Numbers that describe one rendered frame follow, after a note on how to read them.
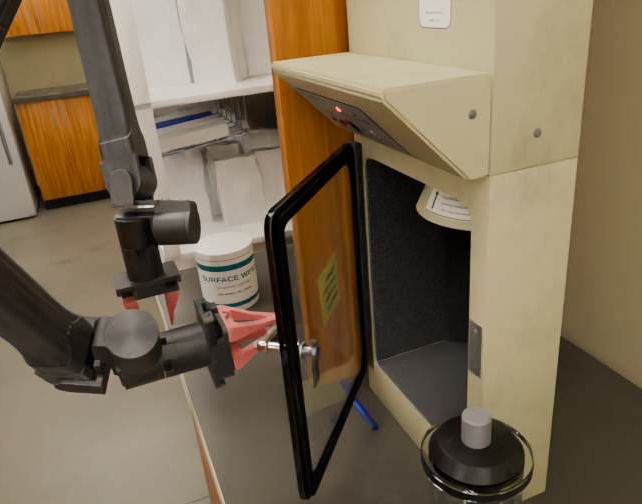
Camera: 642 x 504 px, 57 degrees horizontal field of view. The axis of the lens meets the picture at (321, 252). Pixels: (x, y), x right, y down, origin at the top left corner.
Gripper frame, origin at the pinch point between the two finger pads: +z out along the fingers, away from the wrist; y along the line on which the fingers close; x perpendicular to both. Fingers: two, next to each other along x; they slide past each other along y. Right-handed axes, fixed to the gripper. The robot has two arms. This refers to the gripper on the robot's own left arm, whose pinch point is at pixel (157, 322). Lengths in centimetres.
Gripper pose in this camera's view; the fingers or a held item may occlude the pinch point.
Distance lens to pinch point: 104.1
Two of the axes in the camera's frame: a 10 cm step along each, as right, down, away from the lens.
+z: 0.9, 9.1, 4.0
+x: -3.8, -3.4, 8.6
